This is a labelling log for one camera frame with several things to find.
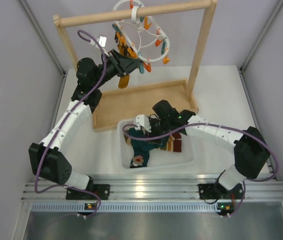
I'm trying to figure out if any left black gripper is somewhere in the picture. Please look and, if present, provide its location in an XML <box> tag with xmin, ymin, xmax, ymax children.
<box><xmin>92</xmin><ymin>48</ymin><xmax>142</xmax><ymax>89</ymax></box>

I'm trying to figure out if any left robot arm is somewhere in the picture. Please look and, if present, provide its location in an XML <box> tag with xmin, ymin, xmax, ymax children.
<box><xmin>28</xmin><ymin>49</ymin><xmax>142</xmax><ymax>199</ymax></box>

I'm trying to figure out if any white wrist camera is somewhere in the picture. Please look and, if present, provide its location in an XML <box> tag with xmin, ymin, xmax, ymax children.
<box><xmin>97</xmin><ymin>35</ymin><xmax>107</xmax><ymax>48</ymax></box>
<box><xmin>133</xmin><ymin>114</ymin><xmax>152</xmax><ymax>133</ymax></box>

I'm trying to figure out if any wooden hanger rack frame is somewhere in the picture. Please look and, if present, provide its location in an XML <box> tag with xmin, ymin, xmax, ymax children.
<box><xmin>53</xmin><ymin>0</ymin><xmax>217</xmax><ymax>132</ymax></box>

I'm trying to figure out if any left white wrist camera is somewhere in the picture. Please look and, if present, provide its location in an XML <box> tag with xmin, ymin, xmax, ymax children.
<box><xmin>97</xmin><ymin>35</ymin><xmax>107</xmax><ymax>48</ymax></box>

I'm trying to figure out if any white plastic clip hanger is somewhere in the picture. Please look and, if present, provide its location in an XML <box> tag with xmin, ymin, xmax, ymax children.
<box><xmin>112</xmin><ymin>0</ymin><xmax>171</xmax><ymax>65</ymax></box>

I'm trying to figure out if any striped sock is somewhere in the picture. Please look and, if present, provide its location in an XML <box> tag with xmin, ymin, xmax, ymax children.
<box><xmin>158</xmin><ymin>139</ymin><xmax>182</xmax><ymax>153</ymax></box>
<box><xmin>168</xmin><ymin>132</ymin><xmax>182</xmax><ymax>142</ymax></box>

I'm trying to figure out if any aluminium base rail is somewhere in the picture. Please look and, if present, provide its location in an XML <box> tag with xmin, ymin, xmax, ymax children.
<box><xmin>21</xmin><ymin>175</ymin><xmax>283</xmax><ymax>214</ymax></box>

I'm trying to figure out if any white plastic basket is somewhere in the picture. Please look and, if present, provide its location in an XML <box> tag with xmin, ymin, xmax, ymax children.
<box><xmin>116</xmin><ymin>119</ymin><xmax>200</xmax><ymax>173</ymax></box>

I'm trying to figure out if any striped sock upper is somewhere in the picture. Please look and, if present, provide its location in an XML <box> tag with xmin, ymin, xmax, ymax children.
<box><xmin>168</xmin><ymin>132</ymin><xmax>182</xmax><ymax>142</ymax></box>

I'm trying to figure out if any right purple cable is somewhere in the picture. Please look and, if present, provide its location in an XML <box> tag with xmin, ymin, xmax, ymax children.
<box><xmin>122</xmin><ymin>123</ymin><xmax>281</xmax><ymax>218</ymax></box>

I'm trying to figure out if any yellow-orange clothes peg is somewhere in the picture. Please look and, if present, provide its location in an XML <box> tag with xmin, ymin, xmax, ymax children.
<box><xmin>143</xmin><ymin>62</ymin><xmax>152</xmax><ymax>73</ymax></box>

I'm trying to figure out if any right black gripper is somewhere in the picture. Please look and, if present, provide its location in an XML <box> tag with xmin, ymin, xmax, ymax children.
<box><xmin>144</xmin><ymin>117</ymin><xmax>172</xmax><ymax>145</ymax></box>

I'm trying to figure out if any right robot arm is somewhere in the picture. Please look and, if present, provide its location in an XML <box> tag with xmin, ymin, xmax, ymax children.
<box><xmin>148</xmin><ymin>100</ymin><xmax>270</xmax><ymax>204</ymax></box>

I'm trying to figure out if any teal clothes peg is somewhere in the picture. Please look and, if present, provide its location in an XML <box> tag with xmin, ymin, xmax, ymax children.
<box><xmin>138</xmin><ymin>63</ymin><xmax>145</xmax><ymax>74</ymax></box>

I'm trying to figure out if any mustard sock left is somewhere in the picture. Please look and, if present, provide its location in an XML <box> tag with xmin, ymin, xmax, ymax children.
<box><xmin>118</xmin><ymin>74</ymin><xmax>130</xmax><ymax>89</ymax></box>

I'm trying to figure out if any striped sock lower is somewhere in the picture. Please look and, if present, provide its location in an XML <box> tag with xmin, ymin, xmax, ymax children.
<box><xmin>158</xmin><ymin>139</ymin><xmax>182</xmax><ymax>153</ymax></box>

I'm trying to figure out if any teal sock with reindeer patch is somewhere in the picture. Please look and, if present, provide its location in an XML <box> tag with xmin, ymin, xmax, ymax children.
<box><xmin>124</xmin><ymin>135</ymin><xmax>150</xmax><ymax>169</ymax></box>

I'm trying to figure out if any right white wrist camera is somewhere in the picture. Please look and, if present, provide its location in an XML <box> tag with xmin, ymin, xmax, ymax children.
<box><xmin>133</xmin><ymin>114</ymin><xmax>152</xmax><ymax>133</ymax></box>

